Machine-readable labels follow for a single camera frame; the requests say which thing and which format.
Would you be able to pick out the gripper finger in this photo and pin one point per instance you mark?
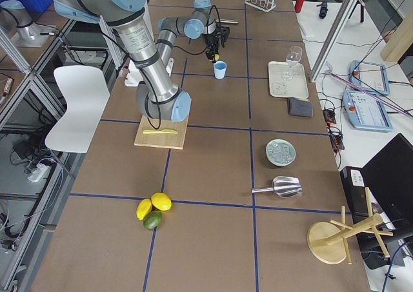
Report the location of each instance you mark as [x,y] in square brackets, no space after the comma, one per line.
[210,55]
[216,55]

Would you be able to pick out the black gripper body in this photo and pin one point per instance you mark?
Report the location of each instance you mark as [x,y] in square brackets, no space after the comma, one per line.
[211,42]

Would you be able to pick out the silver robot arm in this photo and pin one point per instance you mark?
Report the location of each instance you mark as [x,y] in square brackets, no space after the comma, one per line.
[15,16]
[157,96]

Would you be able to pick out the light blue cup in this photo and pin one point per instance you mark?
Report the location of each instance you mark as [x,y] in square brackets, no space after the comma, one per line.
[220,68]

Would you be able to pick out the yellow lemon upper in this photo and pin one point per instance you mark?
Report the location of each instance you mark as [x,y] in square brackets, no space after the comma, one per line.
[161,201]

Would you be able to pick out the yellow lemon left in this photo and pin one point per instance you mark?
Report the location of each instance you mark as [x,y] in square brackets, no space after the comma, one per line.
[143,209]

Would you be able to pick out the steel muddler black tip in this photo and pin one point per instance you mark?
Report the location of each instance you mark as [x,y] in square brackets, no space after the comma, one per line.
[227,21]

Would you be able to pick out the cream serving tray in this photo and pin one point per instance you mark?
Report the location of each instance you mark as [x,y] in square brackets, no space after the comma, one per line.
[284,83]

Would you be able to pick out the clear wine glass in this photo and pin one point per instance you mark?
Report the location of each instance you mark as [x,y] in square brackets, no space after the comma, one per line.
[293,56]

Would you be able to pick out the bamboo cutting board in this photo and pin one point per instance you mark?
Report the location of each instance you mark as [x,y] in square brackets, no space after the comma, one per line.
[170,141]

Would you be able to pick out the yellow plastic knife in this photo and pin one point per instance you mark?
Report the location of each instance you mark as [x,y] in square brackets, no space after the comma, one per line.
[163,131]

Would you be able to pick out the dark grey folded cloth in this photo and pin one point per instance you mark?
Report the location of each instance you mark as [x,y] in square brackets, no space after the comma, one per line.
[299,107]

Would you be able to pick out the green bowl of ice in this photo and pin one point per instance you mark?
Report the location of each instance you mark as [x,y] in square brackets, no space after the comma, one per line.
[280,152]

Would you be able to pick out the white plastic chair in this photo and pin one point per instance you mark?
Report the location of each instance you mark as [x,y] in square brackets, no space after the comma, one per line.
[86,94]

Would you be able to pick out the steel ice scoop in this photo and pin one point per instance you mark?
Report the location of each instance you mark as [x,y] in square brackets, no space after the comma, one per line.
[283,187]

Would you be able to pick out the far blue teach pendant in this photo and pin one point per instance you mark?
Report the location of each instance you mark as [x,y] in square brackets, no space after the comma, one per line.
[370,76]

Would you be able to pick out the blue teach pendant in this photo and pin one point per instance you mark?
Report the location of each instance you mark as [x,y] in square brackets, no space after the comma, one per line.
[370,76]
[365,112]

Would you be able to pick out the near blue teach pendant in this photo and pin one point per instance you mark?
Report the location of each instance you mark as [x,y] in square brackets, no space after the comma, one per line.
[365,112]

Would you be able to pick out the green lime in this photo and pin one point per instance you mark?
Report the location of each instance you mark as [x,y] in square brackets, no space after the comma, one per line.
[152,220]

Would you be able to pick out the black laptop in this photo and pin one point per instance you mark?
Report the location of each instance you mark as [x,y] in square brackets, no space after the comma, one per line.
[388,175]

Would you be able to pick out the wooden mug tree stand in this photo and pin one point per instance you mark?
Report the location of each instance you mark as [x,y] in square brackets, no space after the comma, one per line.
[328,240]

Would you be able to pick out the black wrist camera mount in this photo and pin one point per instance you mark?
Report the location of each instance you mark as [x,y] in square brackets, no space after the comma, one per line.
[222,33]

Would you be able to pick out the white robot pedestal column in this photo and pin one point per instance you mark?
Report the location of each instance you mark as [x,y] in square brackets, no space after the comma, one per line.
[133,76]

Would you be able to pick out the aluminium frame post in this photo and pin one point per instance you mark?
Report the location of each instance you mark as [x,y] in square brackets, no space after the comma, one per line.
[332,37]

